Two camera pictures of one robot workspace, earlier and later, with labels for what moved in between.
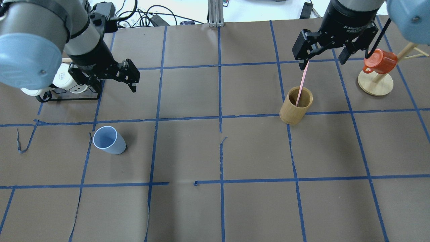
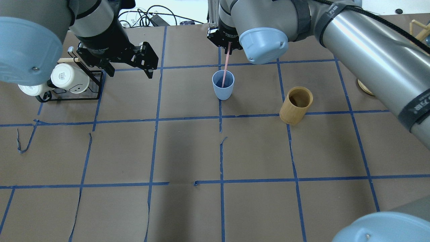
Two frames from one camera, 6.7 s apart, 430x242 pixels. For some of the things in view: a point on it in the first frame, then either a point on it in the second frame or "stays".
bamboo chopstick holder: (291, 114) stays
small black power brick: (157, 21) stays
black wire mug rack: (86, 94) stays
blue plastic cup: (106, 138) to (224, 93)
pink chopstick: (302, 82) to (227, 64)
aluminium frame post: (215, 13) stays
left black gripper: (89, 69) to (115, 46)
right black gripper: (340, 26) to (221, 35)
